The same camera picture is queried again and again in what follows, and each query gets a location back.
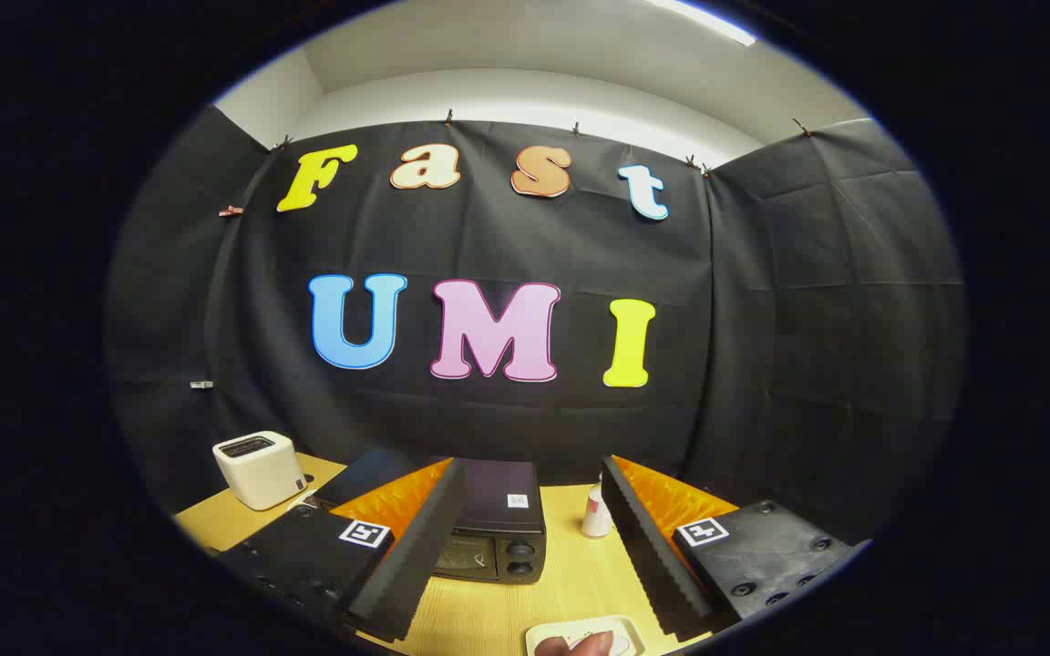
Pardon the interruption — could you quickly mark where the black toaster oven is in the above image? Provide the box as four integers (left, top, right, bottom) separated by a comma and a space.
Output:
311, 446, 549, 585

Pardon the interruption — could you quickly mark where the white bread toaster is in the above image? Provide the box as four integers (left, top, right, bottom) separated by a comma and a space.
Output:
211, 430, 309, 511

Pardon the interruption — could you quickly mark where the black backdrop cloth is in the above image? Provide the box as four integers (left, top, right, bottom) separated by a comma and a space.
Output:
104, 105, 971, 548

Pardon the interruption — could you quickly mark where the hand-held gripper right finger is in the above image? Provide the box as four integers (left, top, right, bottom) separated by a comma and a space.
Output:
600, 455, 874, 639

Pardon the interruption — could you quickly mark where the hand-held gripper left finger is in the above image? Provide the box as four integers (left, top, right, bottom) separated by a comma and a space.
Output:
215, 457, 468, 643

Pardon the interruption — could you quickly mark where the white bottle with red label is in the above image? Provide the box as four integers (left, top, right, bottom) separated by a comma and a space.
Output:
581, 482, 616, 539

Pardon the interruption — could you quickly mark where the cream rectangular food tray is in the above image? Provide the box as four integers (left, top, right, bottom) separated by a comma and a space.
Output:
525, 615, 646, 656

